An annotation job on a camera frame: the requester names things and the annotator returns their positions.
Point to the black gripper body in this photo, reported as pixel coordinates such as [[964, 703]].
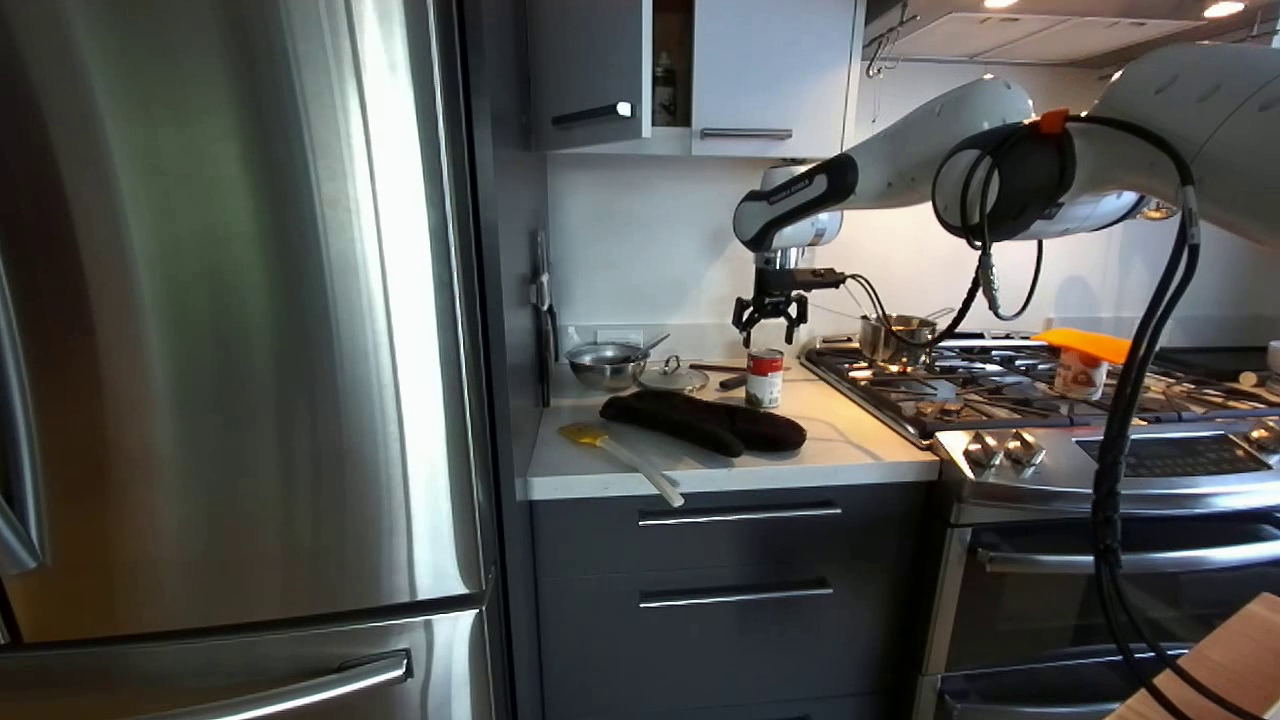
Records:
[[783, 292]]

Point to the red white can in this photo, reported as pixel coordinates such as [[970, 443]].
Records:
[[764, 376]]

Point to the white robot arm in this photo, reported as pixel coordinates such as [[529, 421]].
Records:
[[1184, 126]]

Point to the small plate with utensils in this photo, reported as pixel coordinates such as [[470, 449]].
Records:
[[673, 374]]

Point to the left stove knob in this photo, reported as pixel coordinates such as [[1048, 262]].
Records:
[[980, 449]]

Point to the stove knob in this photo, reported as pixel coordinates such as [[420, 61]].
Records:
[[980, 449], [1021, 449]]

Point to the stainless steel gas stove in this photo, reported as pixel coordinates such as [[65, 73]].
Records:
[[1071, 582]]

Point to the right stove knob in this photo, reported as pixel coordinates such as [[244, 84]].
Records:
[[1021, 449]]

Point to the small metal pot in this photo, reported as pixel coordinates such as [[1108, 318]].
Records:
[[899, 336]]

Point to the black oven mitt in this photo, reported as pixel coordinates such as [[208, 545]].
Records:
[[727, 431]]

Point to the steel mixing bowl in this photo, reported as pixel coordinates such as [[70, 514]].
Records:
[[609, 365]]

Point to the white upper cabinet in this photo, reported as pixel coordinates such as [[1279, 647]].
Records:
[[770, 77]]

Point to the range hood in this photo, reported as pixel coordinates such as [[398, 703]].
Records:
[[1054, 33]]

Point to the grey upper cabinet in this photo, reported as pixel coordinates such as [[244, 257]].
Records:
[[591, 61]]

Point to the grey drawer cabinet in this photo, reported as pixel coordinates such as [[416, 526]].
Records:
[[747, 605]]

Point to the stainless steel refrigerator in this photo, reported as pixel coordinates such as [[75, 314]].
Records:
[[240, 438]]

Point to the wooden board corner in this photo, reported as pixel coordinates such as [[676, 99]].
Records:
[[1238, 657]]

